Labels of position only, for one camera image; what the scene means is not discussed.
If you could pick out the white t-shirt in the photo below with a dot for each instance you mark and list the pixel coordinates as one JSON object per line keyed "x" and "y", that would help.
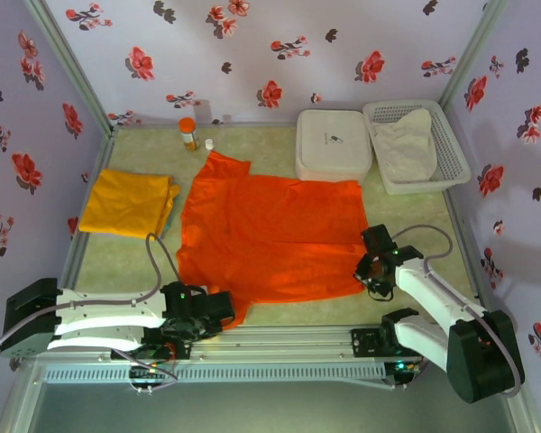
{"x": 406, "y": 153}

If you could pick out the small white bottle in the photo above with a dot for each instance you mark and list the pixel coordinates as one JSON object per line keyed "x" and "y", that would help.
{"x": 209, "y": 144}

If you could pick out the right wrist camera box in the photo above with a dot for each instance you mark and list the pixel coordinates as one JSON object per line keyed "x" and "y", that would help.
{"x": 378, "y": 239}

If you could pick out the white plastic mesh basket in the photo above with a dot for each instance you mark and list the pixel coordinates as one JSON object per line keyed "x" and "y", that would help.
{"x": 451, "y": 144}

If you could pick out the small circuit board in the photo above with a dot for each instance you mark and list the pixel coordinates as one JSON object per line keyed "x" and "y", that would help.
{"x": 149, "y": 372}
{"x": 403, "y": 372}

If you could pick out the orange-capped pill bottle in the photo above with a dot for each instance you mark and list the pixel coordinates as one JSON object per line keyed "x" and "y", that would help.
{"x": 189, "y": 133}

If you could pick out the white zipped storage case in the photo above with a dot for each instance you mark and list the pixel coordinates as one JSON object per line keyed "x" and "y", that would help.
{"x": 333, "y": 149}

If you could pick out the yellow folded t-shirt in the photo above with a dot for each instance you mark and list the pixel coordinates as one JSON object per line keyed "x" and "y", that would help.
{"x": 121, "y": 203}

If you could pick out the orange t-shirt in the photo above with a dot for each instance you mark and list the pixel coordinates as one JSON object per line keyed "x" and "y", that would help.
{"x": 275, "y": 225}

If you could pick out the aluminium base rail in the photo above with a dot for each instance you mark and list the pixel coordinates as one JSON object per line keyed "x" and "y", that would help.
{"x": 288, "y": 343}

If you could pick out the aluminium corner post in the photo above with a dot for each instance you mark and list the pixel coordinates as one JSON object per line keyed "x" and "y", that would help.
{"x": 67, "y": 63}
{"x": 471, "y": 54}

